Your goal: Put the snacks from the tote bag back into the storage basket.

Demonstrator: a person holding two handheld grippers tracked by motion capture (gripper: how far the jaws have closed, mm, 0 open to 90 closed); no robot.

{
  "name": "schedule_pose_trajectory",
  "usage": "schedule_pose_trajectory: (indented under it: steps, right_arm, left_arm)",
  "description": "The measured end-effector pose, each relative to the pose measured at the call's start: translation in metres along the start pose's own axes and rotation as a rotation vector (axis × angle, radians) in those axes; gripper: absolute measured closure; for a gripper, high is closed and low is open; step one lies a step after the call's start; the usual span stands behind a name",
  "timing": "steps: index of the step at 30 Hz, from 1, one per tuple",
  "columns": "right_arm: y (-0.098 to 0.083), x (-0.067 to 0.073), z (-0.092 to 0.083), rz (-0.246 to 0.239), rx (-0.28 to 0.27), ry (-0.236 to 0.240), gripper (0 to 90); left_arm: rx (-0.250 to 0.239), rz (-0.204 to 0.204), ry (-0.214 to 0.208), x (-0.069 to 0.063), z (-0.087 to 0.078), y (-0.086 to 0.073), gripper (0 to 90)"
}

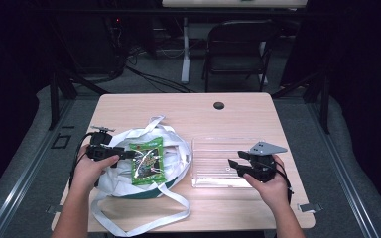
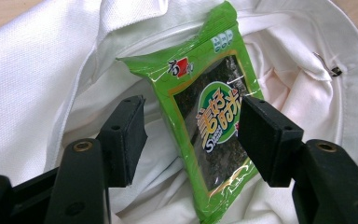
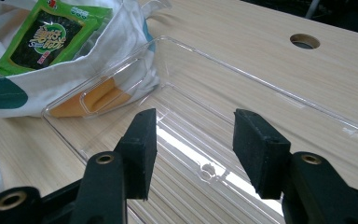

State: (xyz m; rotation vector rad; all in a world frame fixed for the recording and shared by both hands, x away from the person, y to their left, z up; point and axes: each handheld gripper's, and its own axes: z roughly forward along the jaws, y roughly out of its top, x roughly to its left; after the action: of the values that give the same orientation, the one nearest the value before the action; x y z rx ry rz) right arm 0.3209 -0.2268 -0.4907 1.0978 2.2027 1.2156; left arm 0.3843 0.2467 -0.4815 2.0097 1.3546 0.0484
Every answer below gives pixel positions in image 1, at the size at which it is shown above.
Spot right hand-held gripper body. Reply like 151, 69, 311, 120
242, 141, 288, 183

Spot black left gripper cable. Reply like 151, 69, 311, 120
68, 131, 96, 190

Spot black folding chair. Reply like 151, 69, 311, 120
201, 19, 280, 93

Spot metal table clip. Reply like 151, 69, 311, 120
45, 204, 70, 215
297, 202, 324, 213

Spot clear plastic tray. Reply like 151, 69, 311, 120
190, 135, 273, 189

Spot black metal stand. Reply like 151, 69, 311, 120
271, 68, 332, 135
48, 68, 111, 132

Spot black floor cables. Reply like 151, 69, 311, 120
124, 63, 196, 94

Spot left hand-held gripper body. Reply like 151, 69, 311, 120
85, 125, 127, 163

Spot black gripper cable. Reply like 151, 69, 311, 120
273, 163, 294, 206
68, 131, 96, 190

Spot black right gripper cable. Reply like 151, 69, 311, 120
273, 163, 294, 206

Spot white desk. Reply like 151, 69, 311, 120
161, 0, 309, 85

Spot aluminium floor rail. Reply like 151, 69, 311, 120
0, 98, 77, 238
306, 100, 381, 238

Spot person's left hand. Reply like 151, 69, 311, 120
70, 145, 120, 196

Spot white tote bag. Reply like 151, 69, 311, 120
90, 114, 193, 238

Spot green snack packet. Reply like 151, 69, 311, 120
128, 136, 168, 186

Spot person's right hand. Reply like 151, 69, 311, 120
243, 155, 291, 212

